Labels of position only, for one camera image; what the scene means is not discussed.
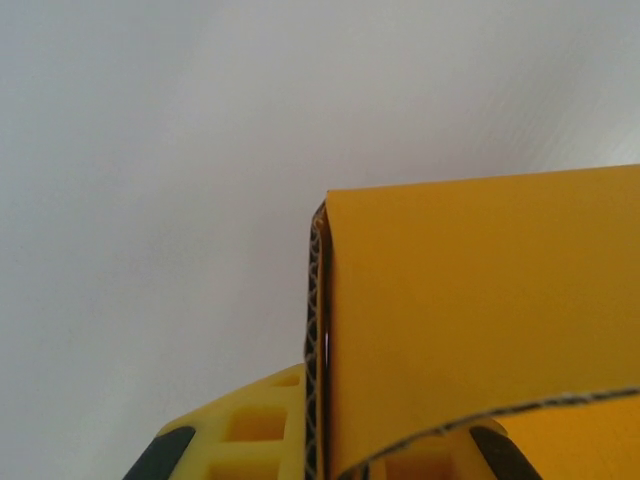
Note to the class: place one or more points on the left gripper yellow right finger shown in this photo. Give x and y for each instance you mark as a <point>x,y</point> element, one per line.
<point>430,460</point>

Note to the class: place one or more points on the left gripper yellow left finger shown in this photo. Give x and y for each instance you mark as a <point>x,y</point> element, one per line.
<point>250,435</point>

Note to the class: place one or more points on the yellow cardboard box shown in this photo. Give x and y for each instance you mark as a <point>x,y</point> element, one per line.
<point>450,300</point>

